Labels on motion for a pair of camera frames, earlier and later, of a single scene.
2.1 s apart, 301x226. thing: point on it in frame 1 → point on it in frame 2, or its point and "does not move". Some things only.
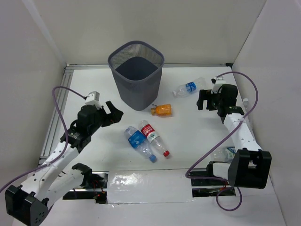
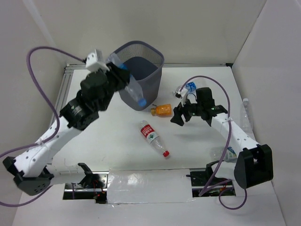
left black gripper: (105, 117) → (121, 75)
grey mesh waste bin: (137, 66) does not move
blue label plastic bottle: (137, 139) → (132, 88)
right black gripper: (205, 94) → (178, 111)
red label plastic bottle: (153, 137) does not move
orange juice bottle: (165, 110) does not move
